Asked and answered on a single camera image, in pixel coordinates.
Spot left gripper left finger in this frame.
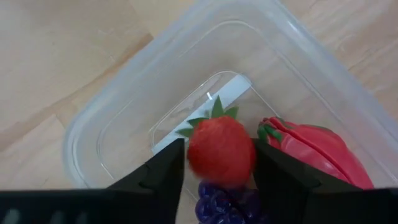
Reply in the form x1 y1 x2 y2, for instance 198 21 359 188
107 138 187 224

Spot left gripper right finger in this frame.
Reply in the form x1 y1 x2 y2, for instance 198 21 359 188
252 138 361 224

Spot red toy dragon fruit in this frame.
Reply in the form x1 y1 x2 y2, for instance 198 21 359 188
256 116 376 191

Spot purple toy grapes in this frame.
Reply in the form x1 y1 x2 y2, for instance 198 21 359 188
194 181 268 224

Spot red toy strawberry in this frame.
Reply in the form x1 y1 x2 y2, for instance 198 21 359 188
175 95 257 188

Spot clear plastic tupperware container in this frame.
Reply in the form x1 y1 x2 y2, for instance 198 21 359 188
61 0 398 200

